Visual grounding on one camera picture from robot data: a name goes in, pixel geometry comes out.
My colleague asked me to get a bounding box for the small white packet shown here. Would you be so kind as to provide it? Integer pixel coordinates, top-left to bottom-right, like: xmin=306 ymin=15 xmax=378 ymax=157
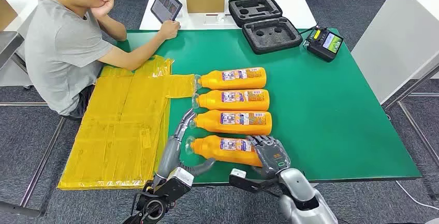
xmin=204 ymin=13 xmax=235 ymax=26

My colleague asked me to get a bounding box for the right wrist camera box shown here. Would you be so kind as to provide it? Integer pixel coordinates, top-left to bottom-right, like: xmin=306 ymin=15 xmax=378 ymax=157
xmin=228 ymin=168 xmax=279 ymax=195

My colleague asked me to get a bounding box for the orange detergent bottle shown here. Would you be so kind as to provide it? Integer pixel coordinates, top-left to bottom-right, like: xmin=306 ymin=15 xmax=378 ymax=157
xmin=185 ymin=135 xmax=264 ymax=168
xmin=188 ymin=109 xmax=273 ymax=137
xmin=194 ymin=67 xmax=268 ymax=91
xmin=191 ymin=88 xmax=271 ymax=112

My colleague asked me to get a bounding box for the yellow taped cardboard mat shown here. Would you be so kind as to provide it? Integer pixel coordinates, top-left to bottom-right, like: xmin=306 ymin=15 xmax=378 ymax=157
xmin=56 ymin=54 xmax=196 ymax=191

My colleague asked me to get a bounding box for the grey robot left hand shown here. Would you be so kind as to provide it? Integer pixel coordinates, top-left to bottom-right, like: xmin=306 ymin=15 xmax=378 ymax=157
xmin=153 ymin=108 xmax=216 ymax=190

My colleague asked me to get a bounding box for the black remote controller with screen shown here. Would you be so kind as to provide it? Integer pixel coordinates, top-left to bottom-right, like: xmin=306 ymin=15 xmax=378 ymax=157
xmin=300 ymin=24 xmax=345 ymax=63

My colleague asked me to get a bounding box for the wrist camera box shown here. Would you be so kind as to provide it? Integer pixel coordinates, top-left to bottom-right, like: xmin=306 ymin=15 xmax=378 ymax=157
xmin=228 ymin=168 xmax=279 ymax=195
xmin=161 ymin=167 xmax=195 ymax=201

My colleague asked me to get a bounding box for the seated person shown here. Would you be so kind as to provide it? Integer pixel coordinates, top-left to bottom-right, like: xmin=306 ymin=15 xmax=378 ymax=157
xmin=24 ymin=0 xmax=181 ymax=119

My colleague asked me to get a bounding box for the brown cardboard sheet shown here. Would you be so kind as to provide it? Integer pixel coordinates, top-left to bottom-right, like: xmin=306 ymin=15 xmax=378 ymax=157
xmin=0 ymin=0 xmax=19 ymax=32

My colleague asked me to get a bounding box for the black foam-lined carrying case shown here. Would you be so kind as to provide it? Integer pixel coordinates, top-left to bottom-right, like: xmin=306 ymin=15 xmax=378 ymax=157
xmin=228 ymin=0 xmax=304 ymax=55

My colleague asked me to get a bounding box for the metal table leg frame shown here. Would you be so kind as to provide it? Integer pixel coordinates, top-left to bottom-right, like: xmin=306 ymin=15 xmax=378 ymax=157
xmin=382 ymin=63 xmax=439 ymax=168
xmin=0 ymin=101 xmax=66 ymax=217

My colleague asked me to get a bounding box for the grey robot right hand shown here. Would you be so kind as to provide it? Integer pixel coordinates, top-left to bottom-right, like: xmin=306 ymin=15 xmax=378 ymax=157
xmin=246 ymin=135 xmax=291 ymax=178

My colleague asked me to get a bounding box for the white floor cable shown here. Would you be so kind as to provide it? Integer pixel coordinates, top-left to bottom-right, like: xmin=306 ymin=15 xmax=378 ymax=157
xmin=395 ymin=180 xmax=439 ymax=212

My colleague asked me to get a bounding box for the black tablet with stand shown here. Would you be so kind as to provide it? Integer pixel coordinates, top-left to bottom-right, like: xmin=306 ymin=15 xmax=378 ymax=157
xmin=150 ymin=0 xmax=183 ymax=24

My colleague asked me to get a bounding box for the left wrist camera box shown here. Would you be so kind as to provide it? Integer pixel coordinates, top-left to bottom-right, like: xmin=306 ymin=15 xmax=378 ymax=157
xmin=161 ymin=167 xmax=195 ymax=201

